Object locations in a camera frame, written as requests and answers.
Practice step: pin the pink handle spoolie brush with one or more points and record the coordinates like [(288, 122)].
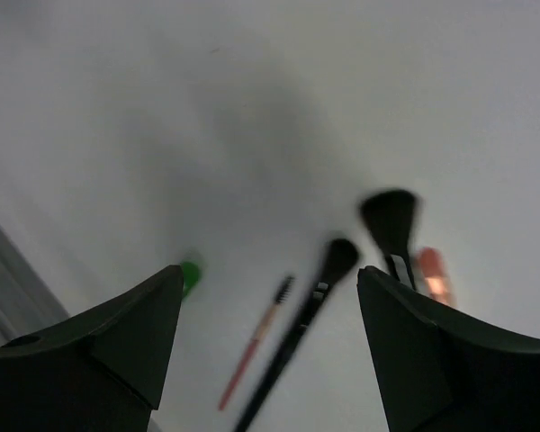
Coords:
[(256, 339)]

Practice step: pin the black brush pink handle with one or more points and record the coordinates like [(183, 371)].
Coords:
[(340, 258)]

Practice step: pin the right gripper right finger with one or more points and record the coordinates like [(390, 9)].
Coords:
[(439, 369)]

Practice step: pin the aluminium rail frame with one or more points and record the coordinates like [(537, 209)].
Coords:
[(27, 304)]

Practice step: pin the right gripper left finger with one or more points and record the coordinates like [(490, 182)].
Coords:
[(101, 370)]

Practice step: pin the green tube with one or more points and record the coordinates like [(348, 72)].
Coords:
[(192, 274)]

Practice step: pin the large black makeup brush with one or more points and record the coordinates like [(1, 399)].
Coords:
[(389, 217)]

